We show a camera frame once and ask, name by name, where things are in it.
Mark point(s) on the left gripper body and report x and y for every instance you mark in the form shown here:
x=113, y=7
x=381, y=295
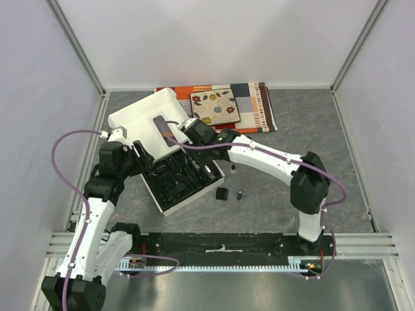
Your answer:
x=132, y=165

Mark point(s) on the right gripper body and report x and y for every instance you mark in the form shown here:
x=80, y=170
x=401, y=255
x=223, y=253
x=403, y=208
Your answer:
x=193, y=128

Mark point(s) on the white hair clipper kit box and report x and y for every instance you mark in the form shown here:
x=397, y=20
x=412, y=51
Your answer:
x=173, y=181

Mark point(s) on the black comb guard attachment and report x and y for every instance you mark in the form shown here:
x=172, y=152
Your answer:
x=222, y=194

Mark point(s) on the small black cylinder battery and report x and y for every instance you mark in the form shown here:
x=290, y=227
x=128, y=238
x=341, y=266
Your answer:
x=240, y=194

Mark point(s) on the silver black hair clipper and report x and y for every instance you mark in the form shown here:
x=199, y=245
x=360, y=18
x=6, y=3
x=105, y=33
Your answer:
x=204, y=171

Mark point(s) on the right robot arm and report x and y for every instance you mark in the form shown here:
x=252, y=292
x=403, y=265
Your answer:
x=305, y=175

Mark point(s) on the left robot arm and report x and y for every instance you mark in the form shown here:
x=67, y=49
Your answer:
x=81, y=281

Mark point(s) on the floral square plate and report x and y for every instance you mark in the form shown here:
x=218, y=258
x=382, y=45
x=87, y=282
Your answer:
x=215, y=107

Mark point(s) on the patchwork orange cloth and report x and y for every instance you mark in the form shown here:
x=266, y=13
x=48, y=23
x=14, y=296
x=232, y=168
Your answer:
x=245, y=108

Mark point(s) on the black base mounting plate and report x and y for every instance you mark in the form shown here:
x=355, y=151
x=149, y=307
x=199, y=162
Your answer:
x=232, y=248

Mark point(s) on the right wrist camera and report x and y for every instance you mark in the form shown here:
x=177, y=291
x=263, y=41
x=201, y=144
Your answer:
x=186, y=124

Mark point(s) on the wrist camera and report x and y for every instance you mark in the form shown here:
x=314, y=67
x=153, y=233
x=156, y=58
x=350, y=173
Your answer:
x=118, y=135
x=186, y=124

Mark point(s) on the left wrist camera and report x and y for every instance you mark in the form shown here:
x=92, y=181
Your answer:
x=118, y=135

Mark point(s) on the grey cable duct rail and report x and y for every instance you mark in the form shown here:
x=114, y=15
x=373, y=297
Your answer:
x=130, y=265

